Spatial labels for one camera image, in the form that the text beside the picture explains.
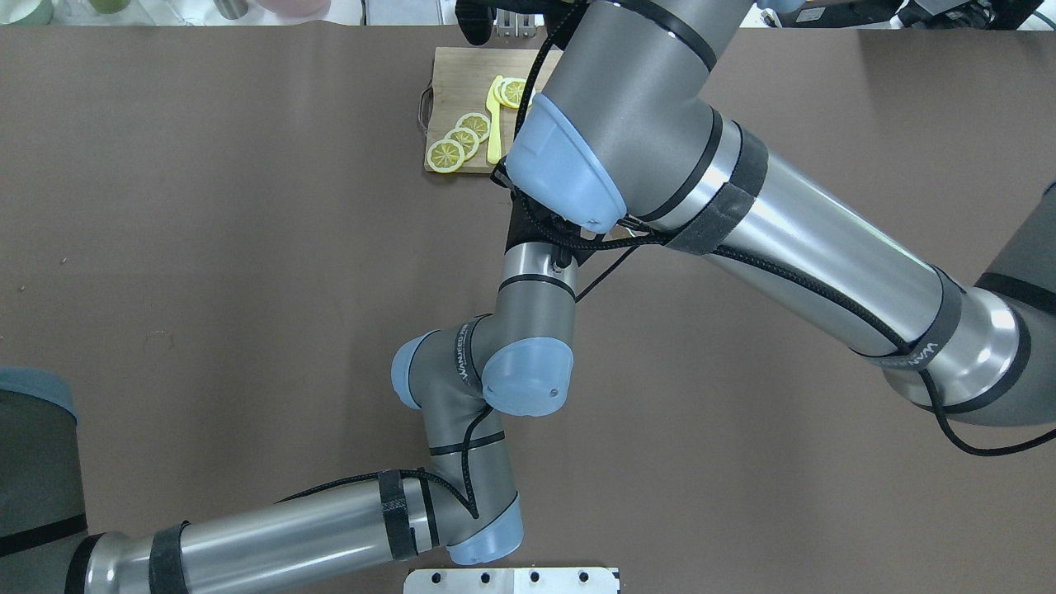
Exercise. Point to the white mounting pillar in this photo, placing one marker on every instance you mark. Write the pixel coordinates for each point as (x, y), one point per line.
(514, 580)

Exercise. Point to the aluminium frame post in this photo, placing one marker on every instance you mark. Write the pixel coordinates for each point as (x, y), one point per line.
(514, 25)

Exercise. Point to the yellow plastic knife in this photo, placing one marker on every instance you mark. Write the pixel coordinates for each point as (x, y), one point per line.
(494, 152)

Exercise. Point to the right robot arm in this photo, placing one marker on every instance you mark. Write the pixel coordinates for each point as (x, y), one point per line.
(620, 132)

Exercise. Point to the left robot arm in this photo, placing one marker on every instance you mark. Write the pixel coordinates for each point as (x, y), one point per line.
(257, 421)

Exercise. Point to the lemon slice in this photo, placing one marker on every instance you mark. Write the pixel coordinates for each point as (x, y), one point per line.
(478, 123)
(445, 156)
(467, 139)
(510, 92)

